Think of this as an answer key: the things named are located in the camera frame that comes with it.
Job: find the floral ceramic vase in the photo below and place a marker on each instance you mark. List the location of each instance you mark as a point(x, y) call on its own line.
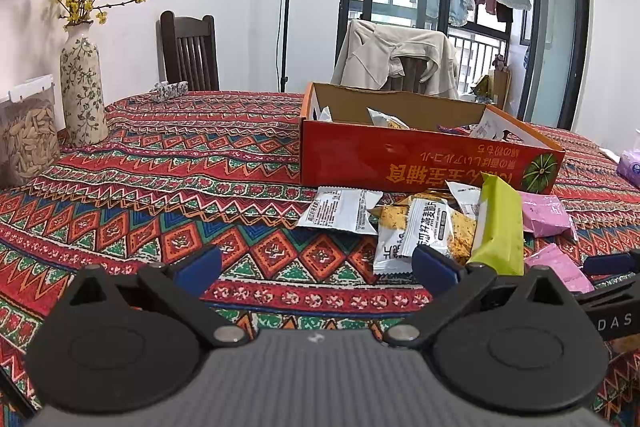
point(82, 92)

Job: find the pile of household items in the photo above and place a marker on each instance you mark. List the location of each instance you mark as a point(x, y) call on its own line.
point(492, 84)

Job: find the purple tissue pack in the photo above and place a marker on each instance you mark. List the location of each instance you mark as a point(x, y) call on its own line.
point(629, 169)

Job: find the red patterned tablecloth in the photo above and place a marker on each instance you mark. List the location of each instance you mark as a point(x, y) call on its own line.
point(175, 187)

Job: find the white snack packet black print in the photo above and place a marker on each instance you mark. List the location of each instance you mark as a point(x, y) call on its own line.
point(405, 232)

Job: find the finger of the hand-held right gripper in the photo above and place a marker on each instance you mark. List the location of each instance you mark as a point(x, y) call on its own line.
point(612, 289)
point(612, 263)

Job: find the red cardboard box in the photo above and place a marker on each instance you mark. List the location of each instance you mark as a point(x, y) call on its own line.
point(350, 157)

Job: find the orange cracker packet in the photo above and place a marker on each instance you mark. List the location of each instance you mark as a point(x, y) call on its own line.
point(462, 234)

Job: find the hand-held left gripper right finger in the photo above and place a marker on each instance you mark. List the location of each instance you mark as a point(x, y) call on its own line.
point(435, 267)

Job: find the balcony railing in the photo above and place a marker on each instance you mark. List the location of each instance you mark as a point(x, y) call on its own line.
point(475, 57)

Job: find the clear seed container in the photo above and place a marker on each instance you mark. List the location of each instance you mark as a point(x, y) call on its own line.
point(27, 137)

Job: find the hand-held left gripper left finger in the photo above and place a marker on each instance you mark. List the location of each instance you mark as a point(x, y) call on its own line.
point(200, 264)

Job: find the beige jacket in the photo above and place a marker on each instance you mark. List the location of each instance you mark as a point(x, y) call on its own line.
point(370, 57)

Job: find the pink snack packet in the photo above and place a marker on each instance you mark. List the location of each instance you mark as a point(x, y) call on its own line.
point(545, 214)
point(560, 267)

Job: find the white paper sheet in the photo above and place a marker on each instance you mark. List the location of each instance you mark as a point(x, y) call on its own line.
point(609, 153)

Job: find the large white snack packet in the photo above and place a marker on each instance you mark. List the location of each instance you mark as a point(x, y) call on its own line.
point(340, 209)

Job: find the dark wooden chair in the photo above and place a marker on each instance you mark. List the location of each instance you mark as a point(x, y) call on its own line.
point(189, 52)
point(410, 74)

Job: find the green snack packet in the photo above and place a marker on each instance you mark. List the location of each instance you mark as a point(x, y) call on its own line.
point(497, 227)

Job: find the small silver patterned box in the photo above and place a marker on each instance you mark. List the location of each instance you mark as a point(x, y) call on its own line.
point(171, 91)

